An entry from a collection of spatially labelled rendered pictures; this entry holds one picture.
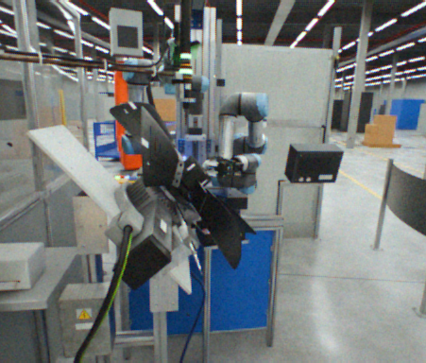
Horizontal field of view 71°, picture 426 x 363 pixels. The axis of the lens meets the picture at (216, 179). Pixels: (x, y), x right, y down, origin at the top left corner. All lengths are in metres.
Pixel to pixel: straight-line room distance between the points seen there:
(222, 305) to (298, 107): 2.07
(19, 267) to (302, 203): 2.80
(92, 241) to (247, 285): 1.05
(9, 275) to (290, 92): 2.70
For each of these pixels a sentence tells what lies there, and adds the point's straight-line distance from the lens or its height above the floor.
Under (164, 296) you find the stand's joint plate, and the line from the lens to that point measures 1.17.
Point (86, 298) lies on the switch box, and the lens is 1.10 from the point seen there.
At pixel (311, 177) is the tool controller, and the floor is 1.08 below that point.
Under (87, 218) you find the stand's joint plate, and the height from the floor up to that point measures 1.08.
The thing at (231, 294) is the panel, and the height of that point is 0.38.
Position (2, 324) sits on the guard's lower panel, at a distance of 1.52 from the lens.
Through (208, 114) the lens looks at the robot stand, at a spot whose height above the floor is 1.38.
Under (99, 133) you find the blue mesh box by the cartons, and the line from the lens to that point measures 8.08.
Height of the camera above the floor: 1.44
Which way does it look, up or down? 14 degrees down
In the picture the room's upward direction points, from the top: 1 degrees clockwise
